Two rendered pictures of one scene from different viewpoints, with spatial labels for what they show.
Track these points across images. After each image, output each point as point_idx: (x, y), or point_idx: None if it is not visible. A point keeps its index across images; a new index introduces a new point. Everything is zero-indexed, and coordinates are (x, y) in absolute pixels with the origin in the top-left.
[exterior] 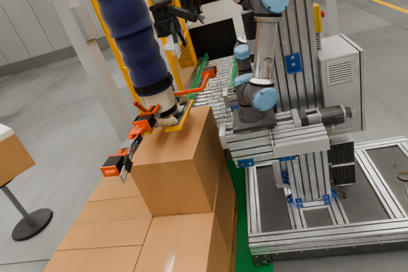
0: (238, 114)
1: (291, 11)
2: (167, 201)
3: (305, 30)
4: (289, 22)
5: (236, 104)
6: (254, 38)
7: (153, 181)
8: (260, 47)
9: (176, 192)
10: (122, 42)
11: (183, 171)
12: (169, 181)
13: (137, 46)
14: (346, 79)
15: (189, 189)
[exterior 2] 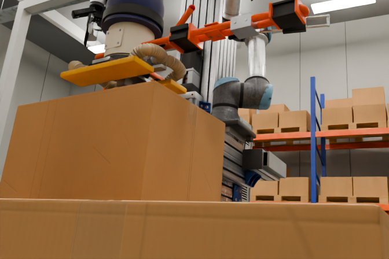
0: (217, 118)
1: (227, 65)
2: (176, 196)
3: None
4: (226, 72)
5: None
6: (197, 70)
7: (177, 137)
8: (262, 54)
9: (194, 179)
10: None
11: (213, 139)
12: (194, 148)
13: None
14: (247, 144)
15: (209, 179)
